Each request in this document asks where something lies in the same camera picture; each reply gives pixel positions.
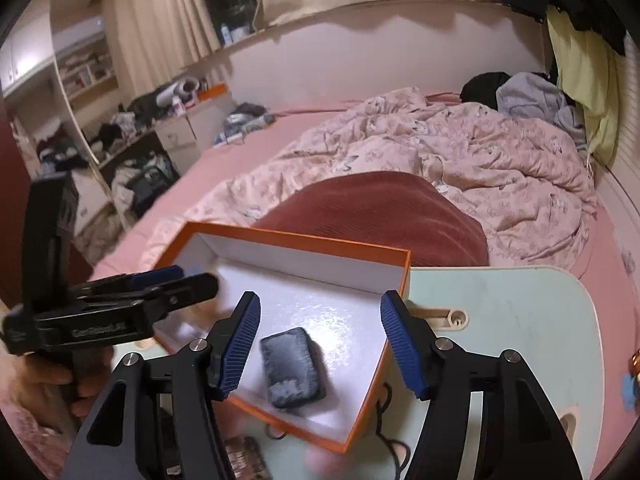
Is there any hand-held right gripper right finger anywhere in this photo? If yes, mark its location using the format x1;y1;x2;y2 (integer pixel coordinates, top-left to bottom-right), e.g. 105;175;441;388
380;289;583;480

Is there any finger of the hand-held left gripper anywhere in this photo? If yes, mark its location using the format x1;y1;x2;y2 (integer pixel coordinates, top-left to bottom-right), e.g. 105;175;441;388
67;266;186;301
80;274;221;321

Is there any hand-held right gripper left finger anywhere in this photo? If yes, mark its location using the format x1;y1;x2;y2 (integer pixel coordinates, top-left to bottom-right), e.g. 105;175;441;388
60;290;262;480

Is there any dark grey case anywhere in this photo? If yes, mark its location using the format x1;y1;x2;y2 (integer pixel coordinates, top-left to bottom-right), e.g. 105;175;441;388
260;326;327;409

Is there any orange cardboard box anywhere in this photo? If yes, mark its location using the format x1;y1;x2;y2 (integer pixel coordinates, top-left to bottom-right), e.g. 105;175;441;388
150;221;412;455

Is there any person's left hand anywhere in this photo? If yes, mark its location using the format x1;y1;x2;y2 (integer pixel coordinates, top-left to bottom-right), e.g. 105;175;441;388
20;345;116;406

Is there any pile of dark clothes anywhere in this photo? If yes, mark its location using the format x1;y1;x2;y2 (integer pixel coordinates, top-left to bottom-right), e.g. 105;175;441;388
35;105;181;221

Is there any brown chequered item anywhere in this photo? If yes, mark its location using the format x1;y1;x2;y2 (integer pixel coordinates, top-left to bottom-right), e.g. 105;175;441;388
222;436;273;480

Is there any dark red ribbed pillow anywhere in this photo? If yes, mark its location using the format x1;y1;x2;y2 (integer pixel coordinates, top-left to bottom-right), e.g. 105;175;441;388
255;171;490;268

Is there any white drawer unit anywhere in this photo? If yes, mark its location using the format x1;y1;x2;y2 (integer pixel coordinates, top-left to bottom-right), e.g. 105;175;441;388
154;94;238;153

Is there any grey clothing bundle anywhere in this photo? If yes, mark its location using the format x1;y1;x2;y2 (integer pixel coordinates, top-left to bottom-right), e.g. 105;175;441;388
215;102;276;146

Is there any grey hair dryer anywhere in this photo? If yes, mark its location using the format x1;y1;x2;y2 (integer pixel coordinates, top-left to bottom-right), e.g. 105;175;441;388
160;76;201;106

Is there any small orange box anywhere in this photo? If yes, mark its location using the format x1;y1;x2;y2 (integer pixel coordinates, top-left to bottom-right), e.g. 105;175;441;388
196;83;231;103

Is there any pink printed blanket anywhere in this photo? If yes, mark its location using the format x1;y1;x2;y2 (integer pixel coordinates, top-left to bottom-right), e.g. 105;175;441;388
150;86;598;281

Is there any black clothing on bed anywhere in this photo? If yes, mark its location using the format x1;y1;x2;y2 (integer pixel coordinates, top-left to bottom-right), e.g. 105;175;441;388
459;72;513;110

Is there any grey hoodie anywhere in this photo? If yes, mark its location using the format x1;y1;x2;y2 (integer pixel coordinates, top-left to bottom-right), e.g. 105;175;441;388
496;72;586;146

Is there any yellow-green hanging garment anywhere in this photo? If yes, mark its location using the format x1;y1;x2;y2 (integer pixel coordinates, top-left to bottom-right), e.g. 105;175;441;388
545;5;621;166

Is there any black cable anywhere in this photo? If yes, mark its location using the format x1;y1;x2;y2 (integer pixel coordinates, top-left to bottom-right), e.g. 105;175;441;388
370;382;416;480

